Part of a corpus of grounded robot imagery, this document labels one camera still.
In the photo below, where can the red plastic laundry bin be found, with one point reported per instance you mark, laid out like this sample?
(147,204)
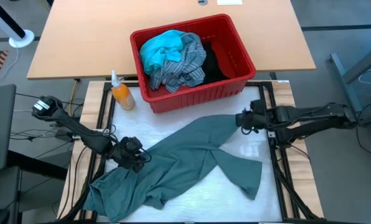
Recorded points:
(229,34)

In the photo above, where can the orange spray bottle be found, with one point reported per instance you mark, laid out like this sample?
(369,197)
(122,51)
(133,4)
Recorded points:
(123,96)

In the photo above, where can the grey-green trousers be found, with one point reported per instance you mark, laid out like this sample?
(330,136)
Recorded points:
(179,155)

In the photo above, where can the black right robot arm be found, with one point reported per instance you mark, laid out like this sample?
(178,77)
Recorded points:
(313,116)

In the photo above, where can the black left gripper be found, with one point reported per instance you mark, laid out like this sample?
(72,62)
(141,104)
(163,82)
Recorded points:
(128,152)

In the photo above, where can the black aluminium table frame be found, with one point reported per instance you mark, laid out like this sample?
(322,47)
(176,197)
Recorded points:
(279,186)

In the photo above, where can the turquoise garment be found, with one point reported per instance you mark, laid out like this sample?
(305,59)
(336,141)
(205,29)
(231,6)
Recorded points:
(160,49)

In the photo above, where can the silver aluminium rail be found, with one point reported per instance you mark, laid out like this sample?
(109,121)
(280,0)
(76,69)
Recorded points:
(106,133)
(271,134)

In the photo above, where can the black garment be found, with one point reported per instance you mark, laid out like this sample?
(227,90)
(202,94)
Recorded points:
(212,67)

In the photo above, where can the white pole stand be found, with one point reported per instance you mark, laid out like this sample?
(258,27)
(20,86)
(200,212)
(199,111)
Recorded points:
(20,39)

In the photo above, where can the grey metal table leg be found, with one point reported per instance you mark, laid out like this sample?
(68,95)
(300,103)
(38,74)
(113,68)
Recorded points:
(353,67)

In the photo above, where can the large tan wooden desk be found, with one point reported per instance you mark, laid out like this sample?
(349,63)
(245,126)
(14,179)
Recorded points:
(89,37)

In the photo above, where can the white paper sheet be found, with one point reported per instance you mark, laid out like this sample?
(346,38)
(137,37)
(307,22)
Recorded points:
(229,2)

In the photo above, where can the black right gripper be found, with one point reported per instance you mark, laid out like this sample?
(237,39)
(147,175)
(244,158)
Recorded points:
(254,118)

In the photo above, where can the blue grey striped garment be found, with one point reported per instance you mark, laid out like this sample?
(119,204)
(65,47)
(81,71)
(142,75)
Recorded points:
(182,68)

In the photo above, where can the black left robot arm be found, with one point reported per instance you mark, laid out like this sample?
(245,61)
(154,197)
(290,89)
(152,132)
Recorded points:
(79,132)

